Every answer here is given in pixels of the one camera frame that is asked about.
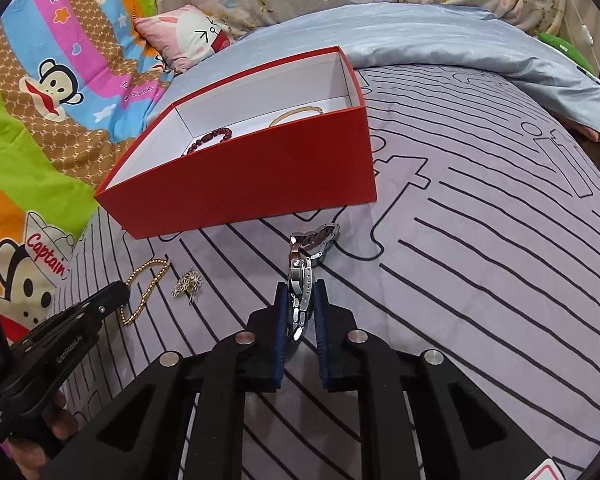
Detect cartoon monkey blanket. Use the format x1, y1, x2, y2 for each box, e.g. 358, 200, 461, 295
0, 0, 191, 341

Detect silver metal wristwatch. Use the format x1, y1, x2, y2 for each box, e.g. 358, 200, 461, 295
286, 223, 342, 343

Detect person's left hand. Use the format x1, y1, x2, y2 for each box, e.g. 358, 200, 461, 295
7, 390, 82, 472

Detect dark red bead bracelet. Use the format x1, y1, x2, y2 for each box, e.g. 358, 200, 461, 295
181, 127, 233, 157

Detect small silver pendant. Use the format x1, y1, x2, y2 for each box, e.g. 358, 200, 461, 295
171, 267, 204, 307

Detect green plush item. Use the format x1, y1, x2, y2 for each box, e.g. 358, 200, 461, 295
536, 31, 598, 76

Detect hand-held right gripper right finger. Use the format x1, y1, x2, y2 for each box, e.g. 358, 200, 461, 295
313, 280, 549, 480

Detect red cardboard box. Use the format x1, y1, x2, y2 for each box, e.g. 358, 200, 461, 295
93, 46, 378, 240

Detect gold chain bracelet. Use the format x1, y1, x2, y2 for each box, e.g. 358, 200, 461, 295
121, 258, 172, 328

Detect gold bangle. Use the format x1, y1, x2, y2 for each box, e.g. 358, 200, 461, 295
268, 105, 325, 128

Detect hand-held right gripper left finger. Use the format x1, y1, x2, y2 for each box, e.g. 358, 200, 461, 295
40, 280, 288, 480

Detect light blue duvet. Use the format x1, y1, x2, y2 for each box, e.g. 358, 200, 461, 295
215, 4, 600, 143

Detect pink cartoon pillow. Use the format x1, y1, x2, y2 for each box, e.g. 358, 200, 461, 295
133, 4, 238, 72

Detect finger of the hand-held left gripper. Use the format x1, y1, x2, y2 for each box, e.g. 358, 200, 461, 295
10, 281, 131, 349

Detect white cable with switch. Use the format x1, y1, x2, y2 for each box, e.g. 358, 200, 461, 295
560, 0, 600, 81

